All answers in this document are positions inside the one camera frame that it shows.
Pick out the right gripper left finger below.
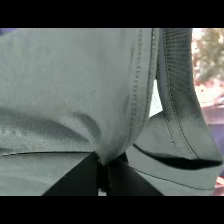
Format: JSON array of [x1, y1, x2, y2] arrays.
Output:
[[42, 151, 100, 197]]

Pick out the dark grey garment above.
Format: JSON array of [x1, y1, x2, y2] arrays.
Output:
[[0, 27, 224, 197]]

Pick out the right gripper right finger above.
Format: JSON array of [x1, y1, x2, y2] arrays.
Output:
[[107, 152, 164, 197]]

